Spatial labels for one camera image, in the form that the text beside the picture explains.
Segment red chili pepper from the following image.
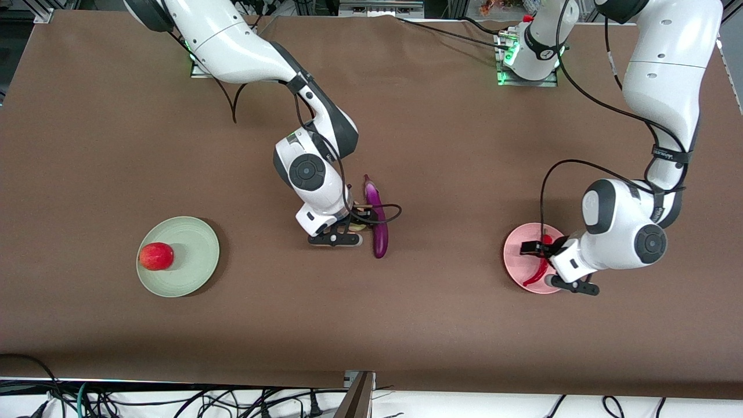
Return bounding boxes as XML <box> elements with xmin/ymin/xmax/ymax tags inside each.
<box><xmin>522</xmin><ymin>234</ymin><xmax>554</xmax><ymax>288</ymax></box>

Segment purple eggplant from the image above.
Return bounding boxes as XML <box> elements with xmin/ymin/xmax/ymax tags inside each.
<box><xmin>363</xmin><ymin>174</ymin><xmax>389</xmax><ymax>259</ymax></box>

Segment red apple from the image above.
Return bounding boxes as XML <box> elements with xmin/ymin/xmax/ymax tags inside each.
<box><xmin>138</xmin><ymin>242</ymin><xmax>175</xmax><ymax>272</ymax></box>

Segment pink round plate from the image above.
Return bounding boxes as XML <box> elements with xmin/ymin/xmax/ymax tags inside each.
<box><xmin>503</xmin><ymin>222</ymin><xmax>569</xmax><ymax>295</ymax></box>

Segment brown table cover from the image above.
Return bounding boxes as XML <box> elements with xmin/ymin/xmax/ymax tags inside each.
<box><xmin>0</xmin><ymin>10</ymin><xmax>743</xmax><ymax>401</ymax></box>

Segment green round plate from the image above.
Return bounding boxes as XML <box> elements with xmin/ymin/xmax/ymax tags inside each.
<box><xmin>136</xmin><ymin>216</ymin><xmax>221</xmax><ymax>298</ymax></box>

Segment grey background device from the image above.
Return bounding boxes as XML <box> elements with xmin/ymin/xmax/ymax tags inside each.
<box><xmin>338</xmin><ymin>0</ymin><xmax>425</xmax><ymax>18</ymax></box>

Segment colourful background toys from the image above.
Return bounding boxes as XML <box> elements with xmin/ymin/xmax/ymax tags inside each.
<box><xmin>479</xmin><ymin>0</ymin><xmax>532</xmax><ymax>17</ymax></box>

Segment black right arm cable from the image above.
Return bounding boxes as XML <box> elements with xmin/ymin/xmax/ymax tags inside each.
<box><xmin>168</xmin><ymin>32</ymin><xmax>403</xmax><ymax>225</ymax></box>

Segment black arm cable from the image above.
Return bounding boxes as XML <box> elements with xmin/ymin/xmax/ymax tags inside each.
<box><xmin>540</xmin><ymin>0</ymin><xmax>691</xmax><ymax>244</ymax></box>
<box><xmin>168</xmin><ymin>32</ymin><xmax>403</xmax><ymax>225</ymax></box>

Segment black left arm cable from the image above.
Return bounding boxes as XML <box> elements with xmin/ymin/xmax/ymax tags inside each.
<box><xmin>540</xmin><ymin>0</ymin><xmax>691</xmax><ymax>244</ymax></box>

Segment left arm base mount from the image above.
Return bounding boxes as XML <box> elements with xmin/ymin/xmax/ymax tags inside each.
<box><xmin>495</xmin><ymin>26</ymin><xmax>559</xmax><ymax>88</ymax></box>

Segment grey metal camera post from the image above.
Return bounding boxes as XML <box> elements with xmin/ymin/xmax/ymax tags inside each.
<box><xmin>334</xmin><ymin>370</ymin><xmax>376</xmax><ymax>418</ymax></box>

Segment black cable on table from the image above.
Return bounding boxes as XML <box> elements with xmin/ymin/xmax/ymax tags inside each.
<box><xmin>398</xmin><ymin>16</ymin><xmax>511</xmax><ymax>50</ymax></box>

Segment black looped floor cable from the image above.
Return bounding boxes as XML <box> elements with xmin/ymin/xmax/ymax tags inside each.
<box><xmin>0</xmin><ymin>353</ymin><xmax>60</xmax><ymax>418</ymax></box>

